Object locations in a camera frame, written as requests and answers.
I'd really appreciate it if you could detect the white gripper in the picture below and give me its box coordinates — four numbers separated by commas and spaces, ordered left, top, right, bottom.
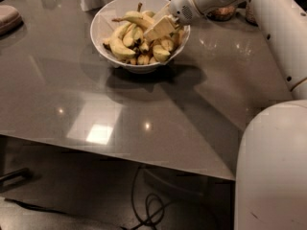
143, 0, 243, 41

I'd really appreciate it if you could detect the yellow banana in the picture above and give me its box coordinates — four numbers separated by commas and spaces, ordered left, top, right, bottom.
109, 37, 135, 60
113, 11, 154, 30
153, 45, 171, 62

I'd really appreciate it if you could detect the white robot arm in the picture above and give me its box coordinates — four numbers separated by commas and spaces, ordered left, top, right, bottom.
145, 0, 307, 230

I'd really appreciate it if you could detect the banana bunch in bowl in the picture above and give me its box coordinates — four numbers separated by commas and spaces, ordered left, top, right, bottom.
102, 3, 185, 65

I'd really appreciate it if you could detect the white bowl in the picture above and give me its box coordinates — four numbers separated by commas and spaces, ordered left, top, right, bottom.
90, 0, 190, 74

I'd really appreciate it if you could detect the round glass jar of nuts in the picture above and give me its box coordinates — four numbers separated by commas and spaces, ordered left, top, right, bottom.
207, 6, 237, 21

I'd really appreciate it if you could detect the glass jar of chickpeas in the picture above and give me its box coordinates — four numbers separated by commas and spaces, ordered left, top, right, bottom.
246, 4, 257, 25

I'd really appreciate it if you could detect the beige cushion pad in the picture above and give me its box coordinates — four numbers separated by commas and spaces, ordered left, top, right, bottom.
0, 5, 22, 35

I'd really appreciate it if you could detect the black floor cable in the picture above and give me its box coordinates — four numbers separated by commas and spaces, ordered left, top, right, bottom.
120, 166, 222, 230

